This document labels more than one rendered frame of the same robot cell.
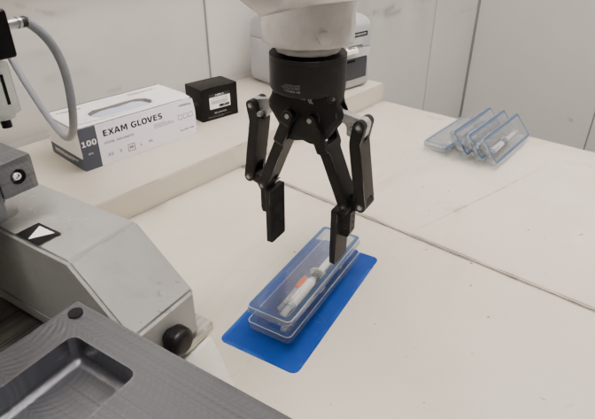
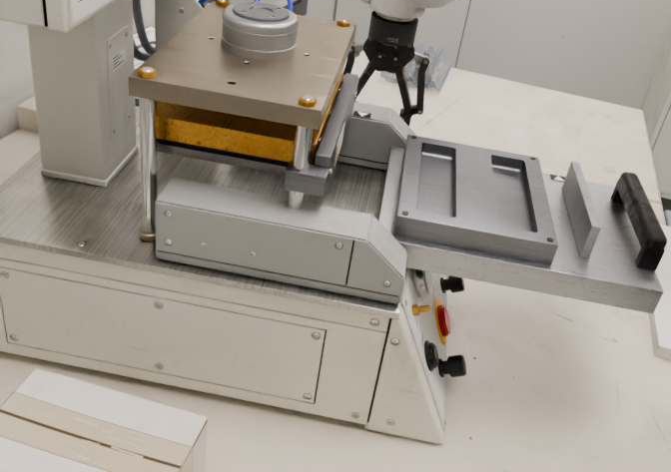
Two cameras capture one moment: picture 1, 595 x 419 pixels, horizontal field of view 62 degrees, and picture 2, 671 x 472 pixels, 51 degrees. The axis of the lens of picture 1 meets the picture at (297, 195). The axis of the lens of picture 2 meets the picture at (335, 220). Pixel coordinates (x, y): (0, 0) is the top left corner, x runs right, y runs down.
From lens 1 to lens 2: 0.77 m
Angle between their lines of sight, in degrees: 24
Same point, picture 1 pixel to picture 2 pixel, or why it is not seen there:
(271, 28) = (387, 5)
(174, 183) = not seen: hidden behind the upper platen
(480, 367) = not seen: hidden behind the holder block
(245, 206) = not seen: hidden behind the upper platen
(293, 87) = (394, 39)
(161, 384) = (466, 150)
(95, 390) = (436, 159)
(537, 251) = (487, 143)
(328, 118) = (406, 57)
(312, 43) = (411, 14)
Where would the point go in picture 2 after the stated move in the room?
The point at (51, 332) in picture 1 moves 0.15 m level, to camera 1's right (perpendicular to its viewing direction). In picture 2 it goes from (414, 142) to (512, 134)
